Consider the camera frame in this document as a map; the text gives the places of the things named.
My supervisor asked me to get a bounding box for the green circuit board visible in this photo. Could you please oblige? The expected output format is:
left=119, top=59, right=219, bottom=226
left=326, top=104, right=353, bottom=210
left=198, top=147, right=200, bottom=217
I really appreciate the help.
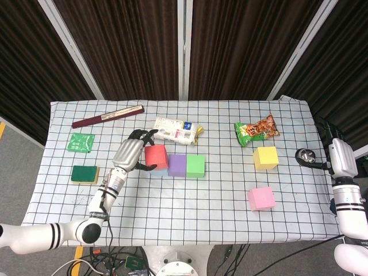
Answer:
left=125, top=255, right=144, bottom=270

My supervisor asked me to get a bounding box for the dark red folded fan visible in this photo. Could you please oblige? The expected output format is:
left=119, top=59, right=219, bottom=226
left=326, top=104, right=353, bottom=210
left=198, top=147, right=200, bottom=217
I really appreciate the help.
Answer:
left=71, top=105, right=145, bottom=129

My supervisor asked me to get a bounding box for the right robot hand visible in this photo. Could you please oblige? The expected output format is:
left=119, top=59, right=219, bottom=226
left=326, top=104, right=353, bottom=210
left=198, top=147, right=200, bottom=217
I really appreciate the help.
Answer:
left=309, top=116, right=359, bottom=179

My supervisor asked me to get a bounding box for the green orange snack bag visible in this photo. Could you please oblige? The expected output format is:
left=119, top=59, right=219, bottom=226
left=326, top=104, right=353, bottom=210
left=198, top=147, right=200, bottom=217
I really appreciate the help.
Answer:
left=233, top=113, right=281, bottom=148

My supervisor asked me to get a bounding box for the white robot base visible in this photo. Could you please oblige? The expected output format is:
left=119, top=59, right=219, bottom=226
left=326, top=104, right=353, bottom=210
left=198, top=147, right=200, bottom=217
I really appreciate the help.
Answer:
left=143, top=246, right=215, bottom=276

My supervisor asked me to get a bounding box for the green yellow sponge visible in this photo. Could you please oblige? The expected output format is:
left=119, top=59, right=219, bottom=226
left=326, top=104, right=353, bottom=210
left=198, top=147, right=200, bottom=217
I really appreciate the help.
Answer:
left=70, top=165, right=101, bottom=185

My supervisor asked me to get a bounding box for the dark brown partition panel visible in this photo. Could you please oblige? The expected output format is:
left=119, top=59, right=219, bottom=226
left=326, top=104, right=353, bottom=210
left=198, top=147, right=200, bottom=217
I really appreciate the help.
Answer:
left=274, top=0, right=368, bottom=164
left=0, top=0, right=97, bottom=146
left=53, top=0, right=179, bottom=101
left=188, top=0, right=324, bottom=101

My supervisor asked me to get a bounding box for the white biscuit package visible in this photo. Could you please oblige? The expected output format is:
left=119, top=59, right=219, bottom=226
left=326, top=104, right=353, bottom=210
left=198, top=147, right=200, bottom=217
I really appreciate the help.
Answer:
left=151, top=116, right=204, bottom=147

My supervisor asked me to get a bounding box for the black round metal cap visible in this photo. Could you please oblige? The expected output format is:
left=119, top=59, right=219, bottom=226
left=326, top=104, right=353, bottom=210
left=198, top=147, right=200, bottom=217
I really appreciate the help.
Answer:
left=294, top=148, right=316, bottom=167

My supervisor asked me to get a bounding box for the grey partition post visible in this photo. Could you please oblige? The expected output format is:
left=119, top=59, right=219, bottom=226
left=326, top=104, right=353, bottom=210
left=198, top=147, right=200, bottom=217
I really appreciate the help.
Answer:
left=177, top=0, right=194, bottom=101
left=266, top=0, right=340, bottom=101
left=37, top=0, right=105, bottom=100

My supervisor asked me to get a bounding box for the purple foam cube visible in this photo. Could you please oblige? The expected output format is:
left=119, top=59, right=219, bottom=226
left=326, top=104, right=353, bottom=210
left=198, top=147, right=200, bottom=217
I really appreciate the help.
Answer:
left=167, top=154, right=188, bottom=177

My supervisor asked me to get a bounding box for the white checkered tablecloth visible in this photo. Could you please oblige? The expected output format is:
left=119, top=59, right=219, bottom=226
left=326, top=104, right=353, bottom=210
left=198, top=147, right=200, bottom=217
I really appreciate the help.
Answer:
left=22, top=95, right=344, bottom=247

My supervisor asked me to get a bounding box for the green sachet packet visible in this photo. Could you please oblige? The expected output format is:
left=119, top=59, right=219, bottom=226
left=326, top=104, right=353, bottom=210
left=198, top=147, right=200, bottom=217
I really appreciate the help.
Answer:
left=67, top=132, right=96, bottom=154

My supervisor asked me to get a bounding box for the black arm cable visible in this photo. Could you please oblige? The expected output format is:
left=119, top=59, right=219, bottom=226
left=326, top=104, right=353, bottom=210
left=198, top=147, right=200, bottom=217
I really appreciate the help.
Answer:
left=99, top=169, right=115, bottom=251

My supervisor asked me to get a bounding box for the green foam cube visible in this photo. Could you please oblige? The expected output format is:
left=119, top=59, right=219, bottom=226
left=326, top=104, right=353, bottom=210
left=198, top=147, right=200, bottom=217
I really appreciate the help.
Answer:
left=186, top=154, right=206, bottom=178

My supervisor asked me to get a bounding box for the pink foam cube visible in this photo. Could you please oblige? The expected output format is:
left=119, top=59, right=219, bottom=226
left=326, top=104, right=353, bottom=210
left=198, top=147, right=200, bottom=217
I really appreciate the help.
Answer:
left=247, top=186, right=277, bottom=212

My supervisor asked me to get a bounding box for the black cable green plug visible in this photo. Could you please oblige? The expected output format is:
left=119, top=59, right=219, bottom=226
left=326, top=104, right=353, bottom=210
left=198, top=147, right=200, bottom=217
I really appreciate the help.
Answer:
left=217, top=244, right=251, bottom=276

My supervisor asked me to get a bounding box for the black cable tangle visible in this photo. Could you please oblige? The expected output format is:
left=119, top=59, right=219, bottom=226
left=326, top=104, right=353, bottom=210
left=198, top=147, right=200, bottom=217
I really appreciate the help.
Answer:
left=83, top=246, right=150, bottom=276

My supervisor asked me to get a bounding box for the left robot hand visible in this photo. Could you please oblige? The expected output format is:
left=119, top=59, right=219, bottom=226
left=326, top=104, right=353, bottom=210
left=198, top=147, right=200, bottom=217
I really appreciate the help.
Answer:
left=112, top=128, right=159, bottom=172

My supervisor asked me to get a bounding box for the red foam cube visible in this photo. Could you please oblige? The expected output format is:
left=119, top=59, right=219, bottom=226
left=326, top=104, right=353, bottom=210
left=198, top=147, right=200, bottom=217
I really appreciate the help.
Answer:
left=144, top=144, right=169, bottom=171

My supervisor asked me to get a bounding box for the white cable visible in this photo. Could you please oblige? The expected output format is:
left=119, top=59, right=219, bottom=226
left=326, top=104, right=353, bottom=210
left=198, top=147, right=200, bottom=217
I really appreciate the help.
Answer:
left=53, top=258, right=106, bottom=276

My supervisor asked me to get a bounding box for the yellow foam cube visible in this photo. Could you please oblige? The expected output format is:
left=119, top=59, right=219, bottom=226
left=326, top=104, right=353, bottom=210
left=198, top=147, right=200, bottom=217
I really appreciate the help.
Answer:
left=253, top=146, right=280, bottom=170

